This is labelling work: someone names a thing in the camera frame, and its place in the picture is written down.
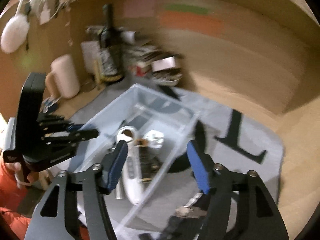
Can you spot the black clip tool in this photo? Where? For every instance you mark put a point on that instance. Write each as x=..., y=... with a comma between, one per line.
x=149, y=165

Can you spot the dark wine bottle elephant label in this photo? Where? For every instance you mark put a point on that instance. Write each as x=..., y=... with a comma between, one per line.
x=111, y=49

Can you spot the cream insulated mug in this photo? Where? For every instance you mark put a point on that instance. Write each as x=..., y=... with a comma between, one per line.
x=62, y=80

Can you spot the keys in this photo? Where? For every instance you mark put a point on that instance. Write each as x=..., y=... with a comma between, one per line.
x=189, y=210

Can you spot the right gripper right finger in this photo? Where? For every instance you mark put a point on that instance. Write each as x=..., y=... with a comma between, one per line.
x=240, y=205

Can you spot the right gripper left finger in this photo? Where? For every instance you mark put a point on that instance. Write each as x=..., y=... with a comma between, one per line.
x=56, y=215

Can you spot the white fluffy pompom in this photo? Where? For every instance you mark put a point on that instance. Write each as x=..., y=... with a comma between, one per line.
x=14, y=33

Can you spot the green sticky note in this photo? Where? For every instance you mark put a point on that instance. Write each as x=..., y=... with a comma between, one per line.
x=186, y=8

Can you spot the pink sticky note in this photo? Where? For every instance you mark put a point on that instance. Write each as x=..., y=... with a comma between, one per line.
x=139, y=8

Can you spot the white handheld massager device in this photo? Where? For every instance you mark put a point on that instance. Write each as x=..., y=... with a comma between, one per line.
x=130, y=173

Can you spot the grey mat with black letters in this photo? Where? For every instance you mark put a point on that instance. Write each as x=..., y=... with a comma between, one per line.
x=214, y=119

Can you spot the white power plug adapter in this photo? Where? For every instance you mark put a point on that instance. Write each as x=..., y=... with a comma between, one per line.
x=155, y=139

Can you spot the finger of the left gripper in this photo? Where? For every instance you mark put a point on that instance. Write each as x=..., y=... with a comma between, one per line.
x=76, y=136
x=75, y=127

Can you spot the silver metal cylinder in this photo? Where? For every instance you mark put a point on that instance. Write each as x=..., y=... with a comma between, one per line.
x=119, y=190

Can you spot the handwritten white paper note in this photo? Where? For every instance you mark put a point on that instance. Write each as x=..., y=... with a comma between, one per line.
x=90, y=50

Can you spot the stack of books and papers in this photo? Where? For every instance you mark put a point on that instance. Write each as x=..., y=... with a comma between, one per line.
x=138, y=50

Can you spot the blue cartoon sticker card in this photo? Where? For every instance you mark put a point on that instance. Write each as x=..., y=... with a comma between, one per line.
x=50, y=105

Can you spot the clear plastic storage bin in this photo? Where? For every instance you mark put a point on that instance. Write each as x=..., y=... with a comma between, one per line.
x=156, y=128

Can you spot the person's hand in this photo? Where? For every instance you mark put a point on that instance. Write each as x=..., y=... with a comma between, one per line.
x=22, y=182

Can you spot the yellow lip balm stick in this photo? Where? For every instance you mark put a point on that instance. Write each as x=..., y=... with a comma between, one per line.
x=96, y=73

